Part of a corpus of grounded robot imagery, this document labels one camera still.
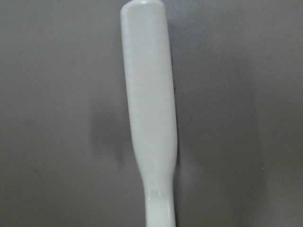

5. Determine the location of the wooden hand brush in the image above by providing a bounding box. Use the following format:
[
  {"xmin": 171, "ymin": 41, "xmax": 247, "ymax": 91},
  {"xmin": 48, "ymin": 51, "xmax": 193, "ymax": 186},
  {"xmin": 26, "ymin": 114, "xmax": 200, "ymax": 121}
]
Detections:
[{"xmin": 121, "ymin": 0, "xmax": 178, "ymax": 227}]

